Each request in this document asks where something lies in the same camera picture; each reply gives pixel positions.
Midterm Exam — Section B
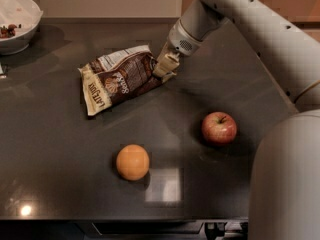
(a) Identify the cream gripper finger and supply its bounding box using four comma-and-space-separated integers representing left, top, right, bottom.
157, 43, 174, 69
153, 52, 180, 78

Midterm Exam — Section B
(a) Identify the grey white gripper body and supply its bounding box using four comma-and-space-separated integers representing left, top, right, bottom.
167, 0, 226, 56

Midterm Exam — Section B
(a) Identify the brown chip bag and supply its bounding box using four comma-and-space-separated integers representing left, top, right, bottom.
79, 45, 177, 116

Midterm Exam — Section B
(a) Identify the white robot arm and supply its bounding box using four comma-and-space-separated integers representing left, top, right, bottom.
154, 0, 320, 240

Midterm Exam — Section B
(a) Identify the red apple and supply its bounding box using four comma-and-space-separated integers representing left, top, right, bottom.
201, 112, 237, 146

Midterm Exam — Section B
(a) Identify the orange fruit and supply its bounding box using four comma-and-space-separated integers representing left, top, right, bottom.
116, 144, 150, 181

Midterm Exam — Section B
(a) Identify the white bowl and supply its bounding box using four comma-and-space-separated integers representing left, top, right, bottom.
0, 0, 43, 55

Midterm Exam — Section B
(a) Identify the red food in bowl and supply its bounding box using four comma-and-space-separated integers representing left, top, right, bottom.
0, 24, 20, 39

